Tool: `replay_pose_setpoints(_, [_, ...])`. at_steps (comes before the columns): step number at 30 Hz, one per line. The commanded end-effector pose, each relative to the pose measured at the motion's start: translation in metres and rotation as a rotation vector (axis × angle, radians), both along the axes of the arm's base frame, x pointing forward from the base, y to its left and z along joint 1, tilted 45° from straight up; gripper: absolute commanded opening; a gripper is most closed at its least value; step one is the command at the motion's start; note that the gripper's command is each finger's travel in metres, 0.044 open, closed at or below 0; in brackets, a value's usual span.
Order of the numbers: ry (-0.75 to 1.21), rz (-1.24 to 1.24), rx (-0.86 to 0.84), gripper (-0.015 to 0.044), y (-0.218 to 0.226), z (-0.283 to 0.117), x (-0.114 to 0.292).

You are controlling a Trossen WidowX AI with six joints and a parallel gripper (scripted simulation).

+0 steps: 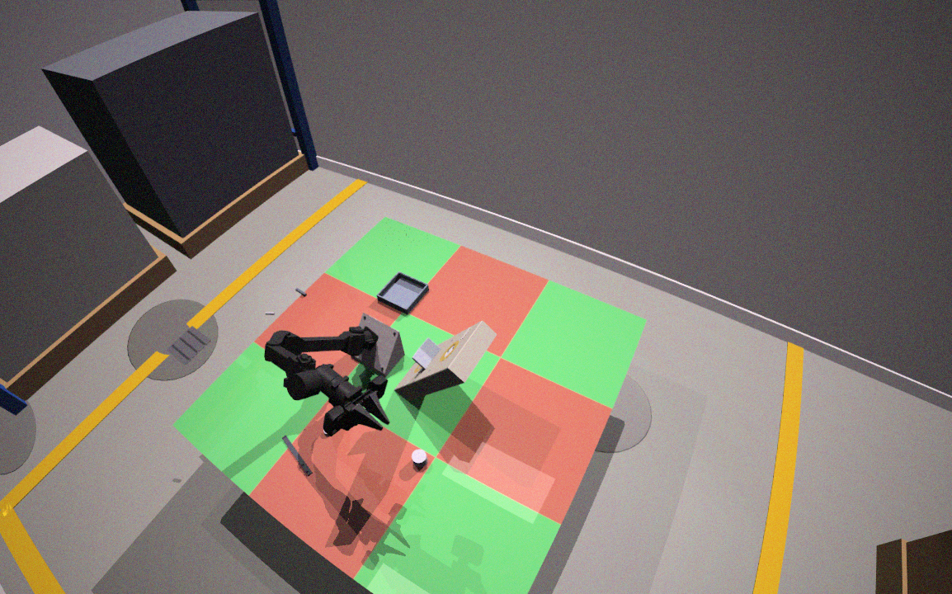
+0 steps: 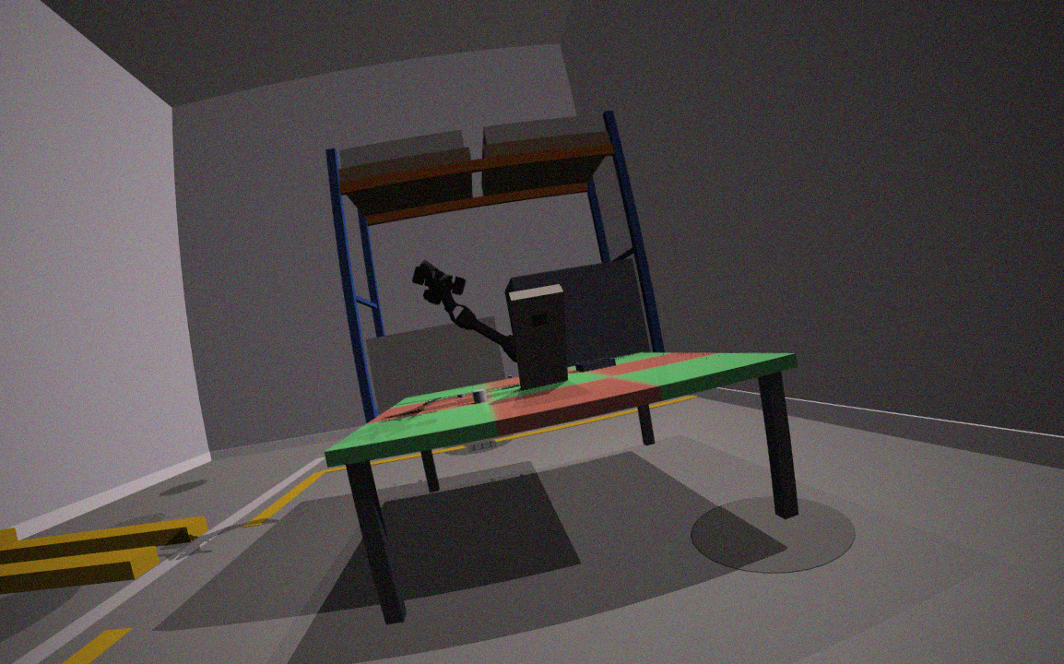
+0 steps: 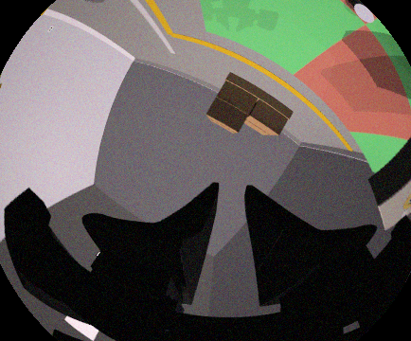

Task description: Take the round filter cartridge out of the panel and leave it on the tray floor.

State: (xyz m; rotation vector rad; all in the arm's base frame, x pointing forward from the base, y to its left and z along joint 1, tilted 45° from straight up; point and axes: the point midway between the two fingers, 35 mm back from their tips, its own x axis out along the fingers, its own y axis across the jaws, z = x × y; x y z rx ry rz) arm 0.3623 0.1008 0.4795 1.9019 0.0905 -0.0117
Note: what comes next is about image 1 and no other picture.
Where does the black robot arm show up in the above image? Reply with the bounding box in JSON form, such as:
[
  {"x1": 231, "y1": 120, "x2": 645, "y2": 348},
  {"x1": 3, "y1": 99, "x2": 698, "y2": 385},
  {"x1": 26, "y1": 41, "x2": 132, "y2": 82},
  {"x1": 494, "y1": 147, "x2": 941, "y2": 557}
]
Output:
[{"x1": 264, "y1": 326, "x2": 378, "y2": 400}]

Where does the grey flat bar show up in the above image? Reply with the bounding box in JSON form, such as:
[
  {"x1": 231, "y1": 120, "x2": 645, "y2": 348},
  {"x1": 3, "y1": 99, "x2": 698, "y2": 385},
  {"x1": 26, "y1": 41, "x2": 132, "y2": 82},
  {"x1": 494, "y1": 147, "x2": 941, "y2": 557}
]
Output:
[{"x1": 282, "y1": 435, "x2": 312, "y2": 476}]

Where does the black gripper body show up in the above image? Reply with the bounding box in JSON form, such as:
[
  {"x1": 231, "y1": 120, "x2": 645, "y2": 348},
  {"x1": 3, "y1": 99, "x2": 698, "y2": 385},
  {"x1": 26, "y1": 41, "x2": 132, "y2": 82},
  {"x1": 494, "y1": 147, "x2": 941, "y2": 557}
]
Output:
[{"x1": 323, "y1": 375, "x2": 388, "y2": 436}]

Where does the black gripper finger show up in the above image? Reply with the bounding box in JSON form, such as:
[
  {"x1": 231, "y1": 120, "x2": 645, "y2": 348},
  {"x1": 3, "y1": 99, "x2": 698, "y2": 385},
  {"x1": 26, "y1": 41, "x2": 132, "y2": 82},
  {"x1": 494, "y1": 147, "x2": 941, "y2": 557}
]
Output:
[
  {"x1": 365, "y1": 390, "x2": 390, "y2": 425},
  {"x1": 347, "y1": 403, "x2": 383, "y2": 431}
]

